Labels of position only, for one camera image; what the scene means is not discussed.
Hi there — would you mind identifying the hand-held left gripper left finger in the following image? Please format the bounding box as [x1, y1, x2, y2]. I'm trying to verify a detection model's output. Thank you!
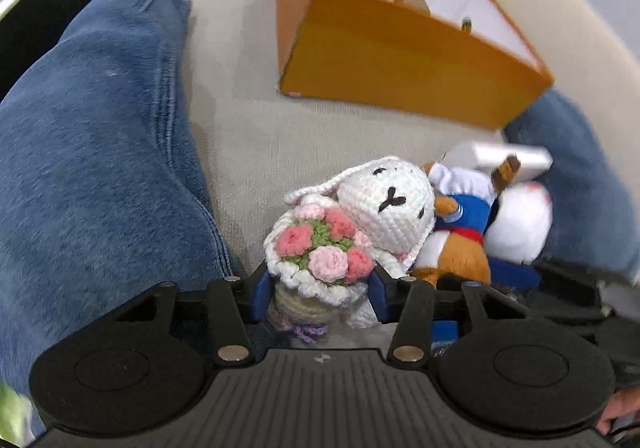
[116, 262, 273, 363]

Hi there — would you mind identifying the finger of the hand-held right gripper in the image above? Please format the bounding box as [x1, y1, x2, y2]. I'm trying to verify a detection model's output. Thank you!
[432, 317, 621, 368]
[487, 258, 610, 324]

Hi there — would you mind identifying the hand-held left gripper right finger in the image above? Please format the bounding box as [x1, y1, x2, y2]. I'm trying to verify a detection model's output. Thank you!
[369, 267, 532, 363]

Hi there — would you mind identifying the orange fox plush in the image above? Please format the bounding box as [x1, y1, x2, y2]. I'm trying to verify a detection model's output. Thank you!
[410, 155, 523, 290]

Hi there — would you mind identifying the white crochet bunny with bouquet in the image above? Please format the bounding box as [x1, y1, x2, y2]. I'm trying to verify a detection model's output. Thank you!
[263, 157, 437, 345]

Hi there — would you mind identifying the orange cardboard box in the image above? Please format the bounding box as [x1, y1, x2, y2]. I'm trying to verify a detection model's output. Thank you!
[276, 0, 556, 130]

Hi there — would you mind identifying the person's right hand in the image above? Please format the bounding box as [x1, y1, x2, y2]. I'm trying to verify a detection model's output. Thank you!
[597, 387, 640, 435]

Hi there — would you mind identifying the white round plush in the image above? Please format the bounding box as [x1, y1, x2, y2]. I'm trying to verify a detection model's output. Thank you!
[487, 179, 554, 265]

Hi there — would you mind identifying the white flat box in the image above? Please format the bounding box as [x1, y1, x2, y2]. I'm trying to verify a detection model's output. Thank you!
[442, 141, 554, 182]

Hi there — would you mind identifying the person's right leg in jeans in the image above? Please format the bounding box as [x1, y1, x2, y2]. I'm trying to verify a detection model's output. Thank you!
[502, 88, 640, 279]

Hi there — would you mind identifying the person's leg in jeans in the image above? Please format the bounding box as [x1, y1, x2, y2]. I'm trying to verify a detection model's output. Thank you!
[0, 0, 246, 435]
[502, 88, 640, 279]

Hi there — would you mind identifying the beige sofa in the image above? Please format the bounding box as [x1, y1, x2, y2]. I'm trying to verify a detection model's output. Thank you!
[175, 0, 640, 279]

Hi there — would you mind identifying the person's left leg in jeans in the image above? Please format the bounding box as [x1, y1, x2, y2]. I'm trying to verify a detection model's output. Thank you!
[0, 0, 246, 435]

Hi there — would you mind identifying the light green soft thing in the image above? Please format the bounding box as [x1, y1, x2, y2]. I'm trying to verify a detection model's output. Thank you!
[0, 372, 32, 448]

